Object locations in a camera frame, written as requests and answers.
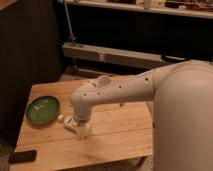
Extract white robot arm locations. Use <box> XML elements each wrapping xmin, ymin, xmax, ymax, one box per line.
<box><xmin>71</xmin><ymin>60</ymin><xmax>213</xmax><ymax>171</ymax></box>

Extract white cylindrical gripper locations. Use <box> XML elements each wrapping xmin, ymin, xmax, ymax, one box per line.
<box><xmin>73</xmin><ymin>112</ymin><xmax>91</xmax><ymax>139</ymax></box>

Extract black phone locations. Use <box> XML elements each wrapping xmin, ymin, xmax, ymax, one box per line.
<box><xmin>8</xmin><ymin>150</ymin><xmax>37</xmax><ymax>164</ymax></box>

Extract long grey baseboard heater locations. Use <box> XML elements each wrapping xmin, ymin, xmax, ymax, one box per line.
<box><xmin>62</xmin><ymin>42</ymin><xmax>174</xmax><ymax>69</ymax></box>

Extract metal pole stand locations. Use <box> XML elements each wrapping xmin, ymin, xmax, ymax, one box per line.
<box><xmin>63</xmin><ymin>0</ymin><xmax>76</xmax><ymax>46</ymax></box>

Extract white shelf with clutter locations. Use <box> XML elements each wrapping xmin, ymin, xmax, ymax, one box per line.
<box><xmin>57</xmin><ymin>0</ymin><xmax>213</xmax><ymax>19</ymax></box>

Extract white plastic bottle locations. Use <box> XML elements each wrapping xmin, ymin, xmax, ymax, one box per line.
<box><xmin>58</xmin><ymin>115</ymin><xmax>83</xmax><ymax>136</ymax></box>

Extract green ceramic bowl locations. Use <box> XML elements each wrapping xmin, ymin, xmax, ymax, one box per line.
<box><xmin>26</xmin><ymin>96</ymin><xmax>60</xmax><ymax>125</ymax></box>

